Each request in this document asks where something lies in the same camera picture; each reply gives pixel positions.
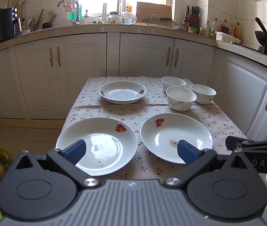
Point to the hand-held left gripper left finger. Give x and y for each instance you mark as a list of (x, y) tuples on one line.
[(77, 149)]

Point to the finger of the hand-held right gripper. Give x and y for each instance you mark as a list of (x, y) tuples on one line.
[(241, 142)]

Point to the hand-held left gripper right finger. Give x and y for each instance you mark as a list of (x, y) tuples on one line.
[(187, 153)]

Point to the white plate with fruit print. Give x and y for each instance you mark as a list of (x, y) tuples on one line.
[(171, 129), (100, 131), (121, 94)]

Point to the white ceramic bowl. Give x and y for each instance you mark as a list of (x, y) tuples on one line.
[(180, 101), (173, 82), (204, 96)]

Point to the cherry print tablecloth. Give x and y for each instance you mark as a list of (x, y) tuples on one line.
[(124, 113)]

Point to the white kitchen cabinets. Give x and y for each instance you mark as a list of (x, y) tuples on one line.
[(81, 75)]

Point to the white plastic tray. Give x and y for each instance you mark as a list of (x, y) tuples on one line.
[(227, 37)]

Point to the clear glass bottle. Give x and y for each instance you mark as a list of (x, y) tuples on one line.
[(214, 28), (207, 29)]

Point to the green seasoning box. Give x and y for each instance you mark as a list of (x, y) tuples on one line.
[(193, 30)]

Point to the dark sauce bottle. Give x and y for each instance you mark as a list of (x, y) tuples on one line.
[(185, 23)]

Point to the stone kitchen countertop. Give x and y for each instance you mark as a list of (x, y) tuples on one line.
[(147, 29)]

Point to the knife block with knives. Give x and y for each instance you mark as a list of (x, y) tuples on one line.
[(194, 18)]

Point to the metal kitchen faucet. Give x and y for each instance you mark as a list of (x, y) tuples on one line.
[(77, 16)]

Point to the utensil rack with utensils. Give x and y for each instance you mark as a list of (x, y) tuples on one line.
[(38, 20)]

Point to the glass jar with floral print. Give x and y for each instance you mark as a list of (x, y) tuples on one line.
[(114, 18)]

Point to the green dish soap bottle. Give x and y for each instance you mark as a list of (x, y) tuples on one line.
[(75, 10)]

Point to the stack of plastic cups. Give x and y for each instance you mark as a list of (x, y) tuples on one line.
[(104, 13)]

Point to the glass pitcher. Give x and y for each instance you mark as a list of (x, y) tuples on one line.
[(128, 18)]

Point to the black air fryer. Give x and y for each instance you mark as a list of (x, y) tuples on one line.
[(5, 26)]

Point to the pink dish cloth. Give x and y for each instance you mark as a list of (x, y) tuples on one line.
[(69, 4)]

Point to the brown cutting board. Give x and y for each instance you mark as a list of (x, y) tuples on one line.
[(152, 9)]

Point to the orange drink bottle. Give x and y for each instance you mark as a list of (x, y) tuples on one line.
[(129, 4)]

